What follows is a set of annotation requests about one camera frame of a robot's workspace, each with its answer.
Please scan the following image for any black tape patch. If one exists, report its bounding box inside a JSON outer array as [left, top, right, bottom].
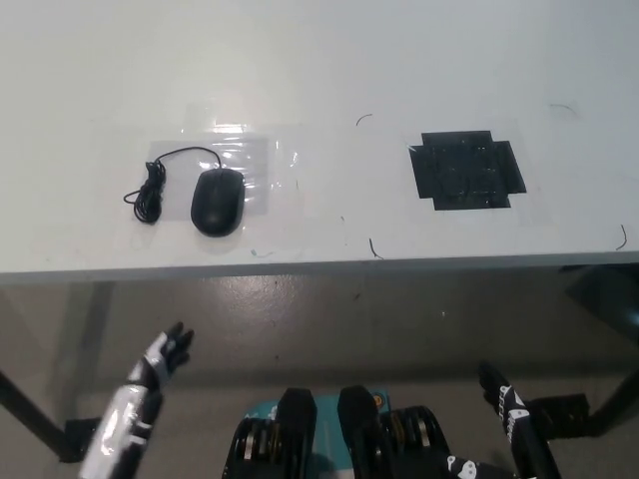
[[408, 130, 528, 213]]

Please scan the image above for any dark under-table bracket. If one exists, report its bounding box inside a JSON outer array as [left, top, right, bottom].
[[558, 263, 639, 331]]

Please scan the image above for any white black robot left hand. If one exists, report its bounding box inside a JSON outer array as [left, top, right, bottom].
[[125, 321, 196, 396]]

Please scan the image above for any clear plastic film sheet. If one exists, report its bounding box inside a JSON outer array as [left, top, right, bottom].
[[149, 135, 274, 219]]

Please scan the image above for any black floor foot plate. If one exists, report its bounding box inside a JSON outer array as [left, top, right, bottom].
[[523, 393, 600, 441], [63, 416, 104, 461]]

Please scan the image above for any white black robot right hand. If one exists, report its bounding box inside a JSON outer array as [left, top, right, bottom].
[[445, 360, 555, 479]]

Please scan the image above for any black computer mouse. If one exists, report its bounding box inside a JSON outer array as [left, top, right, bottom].
[[190, 168, 247, 238]]

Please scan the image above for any black mouse cable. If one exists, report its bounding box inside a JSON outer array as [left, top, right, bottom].
[[122, 146, 225, 225]]

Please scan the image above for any black table leg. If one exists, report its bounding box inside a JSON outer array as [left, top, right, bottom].
[[588, 356, 639, 436], [0, 368, 69, 461]]

